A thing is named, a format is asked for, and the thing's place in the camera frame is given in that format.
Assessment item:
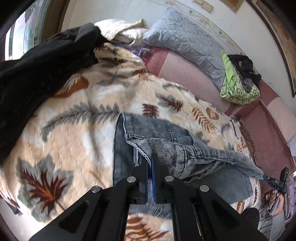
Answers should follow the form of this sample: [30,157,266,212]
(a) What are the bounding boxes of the grey denim pants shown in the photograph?
[113,113,263,204]

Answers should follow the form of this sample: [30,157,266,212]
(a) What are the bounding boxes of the person's right hand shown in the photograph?
[263,190,285,216]

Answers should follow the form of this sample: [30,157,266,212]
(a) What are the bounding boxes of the leaf-patterned beige blanket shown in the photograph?
[1,43,250,238]

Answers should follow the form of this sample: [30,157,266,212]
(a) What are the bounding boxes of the green patterned cloth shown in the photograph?
[220,50,260,105]

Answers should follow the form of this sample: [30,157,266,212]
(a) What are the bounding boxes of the black bag on sofa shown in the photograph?
[228,55,261,88]

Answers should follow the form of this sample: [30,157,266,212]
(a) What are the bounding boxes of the black garment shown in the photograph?
[1,23,107,163]

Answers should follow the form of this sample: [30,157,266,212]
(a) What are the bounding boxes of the cream cloth bundle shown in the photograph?
[94,19,150,46]

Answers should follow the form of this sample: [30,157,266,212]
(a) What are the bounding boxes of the grey quilted pillow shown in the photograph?
[143,8,226,90]

